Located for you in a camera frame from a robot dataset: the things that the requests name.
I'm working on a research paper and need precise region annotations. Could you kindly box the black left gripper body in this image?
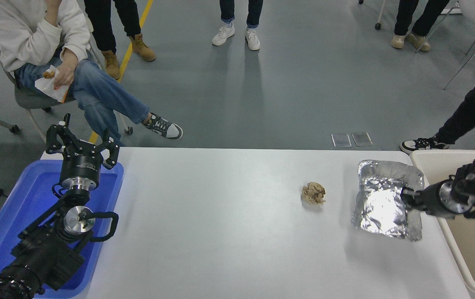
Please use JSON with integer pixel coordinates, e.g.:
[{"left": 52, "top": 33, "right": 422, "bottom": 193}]
[{"left": 59, "top": 146, "right": 103, "bottom": 180}]

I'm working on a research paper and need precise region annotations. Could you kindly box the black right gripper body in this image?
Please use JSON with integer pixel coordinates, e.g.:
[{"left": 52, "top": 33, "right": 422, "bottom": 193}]
[{"left": 415, "top": 181, "right": 456, "bottom": 218}]

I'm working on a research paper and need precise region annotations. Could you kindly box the silver foil plate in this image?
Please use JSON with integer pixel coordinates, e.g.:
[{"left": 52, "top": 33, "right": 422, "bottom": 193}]
[{"left": 351, "top": 159, "right": 426, "bottom": 243}]

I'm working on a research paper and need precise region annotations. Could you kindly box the white paper food wrapper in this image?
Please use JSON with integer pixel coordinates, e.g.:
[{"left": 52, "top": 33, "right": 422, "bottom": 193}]
[{"left": 34, "top": 65, "right": 70, "bottom": 103}]

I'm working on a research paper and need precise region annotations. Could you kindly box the clear floor plate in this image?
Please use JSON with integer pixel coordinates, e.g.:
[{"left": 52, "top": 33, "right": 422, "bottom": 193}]
[
  {"left": 331, "top": 133, "right": 353, "bottom": 148},
  {"left": 351, "top": 132, "right": 374, "bottom": 147}
]

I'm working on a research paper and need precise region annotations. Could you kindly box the grey office chair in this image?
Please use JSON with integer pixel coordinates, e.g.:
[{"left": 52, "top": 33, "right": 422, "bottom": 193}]
[{"left": 0, "top": 38, "right": 134, "bottom": 144}]

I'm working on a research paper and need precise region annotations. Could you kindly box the large pale plastic bin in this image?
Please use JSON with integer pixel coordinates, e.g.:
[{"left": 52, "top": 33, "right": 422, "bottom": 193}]
[{"left": 410, "top": 149, "right": 475, "bottom": 297}]

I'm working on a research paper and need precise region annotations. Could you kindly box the blue plastic tray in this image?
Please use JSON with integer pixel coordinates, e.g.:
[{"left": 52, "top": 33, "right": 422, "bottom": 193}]
[{"left": 0, "top": 159, "right": 124, "bottom": 299}]

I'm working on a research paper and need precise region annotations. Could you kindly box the crumpled tan paper ball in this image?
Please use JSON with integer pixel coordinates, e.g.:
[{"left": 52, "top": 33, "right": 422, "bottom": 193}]
[{"left": 301, "top": 181, "right": 326, "bottom": 205}]

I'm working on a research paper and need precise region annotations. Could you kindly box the seated person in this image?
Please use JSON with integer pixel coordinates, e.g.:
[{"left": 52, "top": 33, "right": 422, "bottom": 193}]
[{"left": 0, "top": 0, "right": 184, "bottom": 147}]

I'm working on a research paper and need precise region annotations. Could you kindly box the person in tan boots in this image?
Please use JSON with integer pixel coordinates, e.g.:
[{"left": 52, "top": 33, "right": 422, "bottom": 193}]
[{"left": 83, "top": 0, "right": 157, "bottom": 81}]

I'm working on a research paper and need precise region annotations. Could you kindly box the person in beige shoes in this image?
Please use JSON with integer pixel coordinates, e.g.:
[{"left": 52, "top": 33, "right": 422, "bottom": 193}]
[{"left": 391, "top": 0, "right": 451, "bottom": 53}]

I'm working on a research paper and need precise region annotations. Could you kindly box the white chair with castors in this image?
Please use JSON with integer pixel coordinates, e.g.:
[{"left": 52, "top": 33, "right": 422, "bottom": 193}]
[{"left": 358, "top": 0, "right": 388, "bottom": 31}]

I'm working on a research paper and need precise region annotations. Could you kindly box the person in white sneakers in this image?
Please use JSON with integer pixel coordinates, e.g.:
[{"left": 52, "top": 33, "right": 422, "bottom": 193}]
[{"left": 211, "top": 0, "right": 264, "bottom": 51}]

